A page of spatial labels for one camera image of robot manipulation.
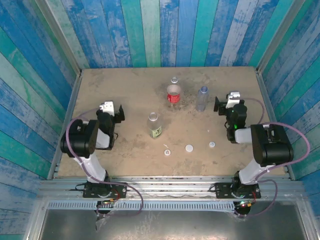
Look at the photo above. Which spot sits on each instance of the blue tinted clear bottle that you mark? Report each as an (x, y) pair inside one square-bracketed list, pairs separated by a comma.
[(202, 100)]

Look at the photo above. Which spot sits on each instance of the clear bottle green label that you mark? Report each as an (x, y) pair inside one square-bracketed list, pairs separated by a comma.
[(155, 131)]

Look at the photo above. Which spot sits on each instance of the clear bottle red label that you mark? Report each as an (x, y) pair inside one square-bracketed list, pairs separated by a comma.
[(173, 97)]

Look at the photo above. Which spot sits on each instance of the plain white bottle cap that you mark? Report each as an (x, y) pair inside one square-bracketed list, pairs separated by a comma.
[(189, 148)]

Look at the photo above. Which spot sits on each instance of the white cap red blue print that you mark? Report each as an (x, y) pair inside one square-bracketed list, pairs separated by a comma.
[(167, 152)]

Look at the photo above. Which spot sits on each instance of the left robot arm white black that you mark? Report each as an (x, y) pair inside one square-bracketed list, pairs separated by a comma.
[(82, 140)]

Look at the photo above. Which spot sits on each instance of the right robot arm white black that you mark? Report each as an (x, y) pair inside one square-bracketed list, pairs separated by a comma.
[(272, 147)]

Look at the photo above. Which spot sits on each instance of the shiny metal sheet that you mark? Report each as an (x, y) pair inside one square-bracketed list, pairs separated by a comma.
[(175, 225)]

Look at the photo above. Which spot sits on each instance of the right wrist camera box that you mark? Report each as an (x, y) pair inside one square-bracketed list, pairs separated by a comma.
[(233, 97)]

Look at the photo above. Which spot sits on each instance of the aluminium table side rail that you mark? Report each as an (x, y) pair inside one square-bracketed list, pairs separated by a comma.
[(263, 87), (71, 100)]

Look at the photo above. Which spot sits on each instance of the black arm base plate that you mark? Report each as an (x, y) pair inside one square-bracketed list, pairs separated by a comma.
[(120, 190), (222, 190)]

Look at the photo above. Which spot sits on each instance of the aluminium mounting rail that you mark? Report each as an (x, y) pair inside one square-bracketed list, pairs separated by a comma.
[(170, 187)]

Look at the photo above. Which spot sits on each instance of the grey metal frame post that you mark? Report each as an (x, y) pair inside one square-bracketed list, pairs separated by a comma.
[(62, 37), (276, 37)]

